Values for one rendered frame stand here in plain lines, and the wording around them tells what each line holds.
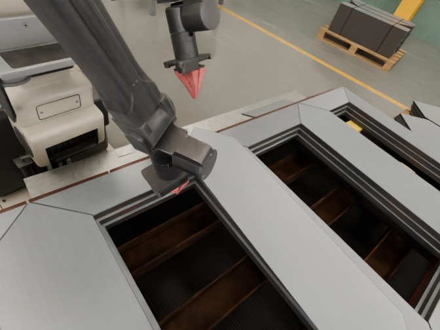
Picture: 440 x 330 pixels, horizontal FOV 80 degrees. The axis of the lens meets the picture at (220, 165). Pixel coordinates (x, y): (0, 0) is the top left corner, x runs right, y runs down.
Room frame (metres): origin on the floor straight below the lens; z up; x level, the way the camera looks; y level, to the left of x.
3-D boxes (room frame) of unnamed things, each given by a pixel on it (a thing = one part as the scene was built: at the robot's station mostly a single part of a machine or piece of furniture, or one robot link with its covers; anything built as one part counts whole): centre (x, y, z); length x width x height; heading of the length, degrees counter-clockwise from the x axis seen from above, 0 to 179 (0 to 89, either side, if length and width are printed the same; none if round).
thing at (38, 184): (0.82, 0.05, 0.66); 1.30 x 0.20 x 0.03; 141
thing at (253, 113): (1.08, -0.19, 0.70); 0.39 x 0.12 x 0.04; 141
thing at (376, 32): (4.72, -1.58, 0.26); 1.20 x 0.80 x 0.53; 62
